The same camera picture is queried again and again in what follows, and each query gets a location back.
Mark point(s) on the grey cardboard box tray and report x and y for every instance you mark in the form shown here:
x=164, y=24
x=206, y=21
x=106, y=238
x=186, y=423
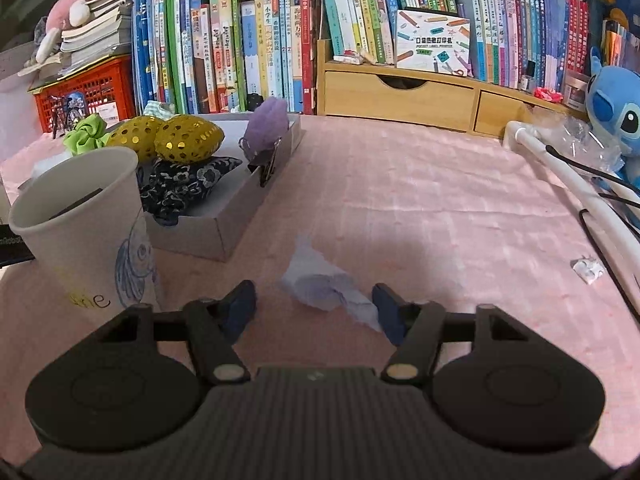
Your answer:
x=213, y=229

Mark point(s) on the green scrunchie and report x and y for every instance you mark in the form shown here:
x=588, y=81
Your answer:
x=88, y=135

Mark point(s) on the white paper cup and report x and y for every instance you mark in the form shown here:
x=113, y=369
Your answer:
x=84, y=223

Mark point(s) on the stack of lying books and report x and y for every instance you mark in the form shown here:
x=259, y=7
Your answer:
x=107, y=33

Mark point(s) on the green striped cloth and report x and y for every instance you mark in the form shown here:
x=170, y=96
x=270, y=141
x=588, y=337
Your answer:
x=160, y=110

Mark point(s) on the black patterned cloth pouch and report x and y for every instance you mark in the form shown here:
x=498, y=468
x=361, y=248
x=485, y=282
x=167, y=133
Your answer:
x=172, y=189

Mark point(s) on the right row of books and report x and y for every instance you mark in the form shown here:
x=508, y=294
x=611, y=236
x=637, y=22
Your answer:
x=539, y=46

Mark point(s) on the row of upright books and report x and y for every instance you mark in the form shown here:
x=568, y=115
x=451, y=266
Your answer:
x=206, y=56

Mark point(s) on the miniature bicycle model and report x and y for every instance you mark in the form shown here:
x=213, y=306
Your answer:
x=67, y=112

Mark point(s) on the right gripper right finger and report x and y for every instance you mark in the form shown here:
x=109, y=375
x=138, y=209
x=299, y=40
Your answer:
x=415, y=331

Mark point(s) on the purple fluffy soft object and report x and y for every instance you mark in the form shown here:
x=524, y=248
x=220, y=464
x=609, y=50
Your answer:
x=267, y=124

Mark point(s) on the black binder clip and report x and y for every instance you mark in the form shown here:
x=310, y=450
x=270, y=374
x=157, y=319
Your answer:
x=261, y=158

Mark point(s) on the small black box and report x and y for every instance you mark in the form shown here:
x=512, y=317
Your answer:
x=253, y=101

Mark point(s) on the white tube stand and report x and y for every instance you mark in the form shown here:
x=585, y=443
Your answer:
x=609, y=208

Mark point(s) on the pink tablecloth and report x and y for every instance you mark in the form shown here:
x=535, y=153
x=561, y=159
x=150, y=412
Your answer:
x=437, y=215

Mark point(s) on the blue Stitch plush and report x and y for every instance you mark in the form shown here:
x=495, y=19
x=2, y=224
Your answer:
x=612, y=104

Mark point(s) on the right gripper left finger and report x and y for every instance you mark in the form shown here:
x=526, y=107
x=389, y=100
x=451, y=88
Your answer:
x=214, y=327

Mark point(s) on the pink plush toy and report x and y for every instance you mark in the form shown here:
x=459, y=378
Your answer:
x=64, y=15

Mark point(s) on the red plastic crate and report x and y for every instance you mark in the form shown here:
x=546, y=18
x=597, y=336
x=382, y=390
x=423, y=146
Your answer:
x=105, y=88

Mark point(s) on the small crumpled white wrapper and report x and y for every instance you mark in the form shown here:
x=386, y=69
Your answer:
x=588, y=269

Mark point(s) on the wooden drawer organizer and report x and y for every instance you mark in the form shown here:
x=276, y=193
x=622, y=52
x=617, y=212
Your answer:
x=426, y=99

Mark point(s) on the label printer box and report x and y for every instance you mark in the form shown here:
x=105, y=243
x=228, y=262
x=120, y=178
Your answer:
x=432, y=42

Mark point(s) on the lilac tissue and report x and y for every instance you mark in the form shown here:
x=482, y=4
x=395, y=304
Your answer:
x=314, y=281

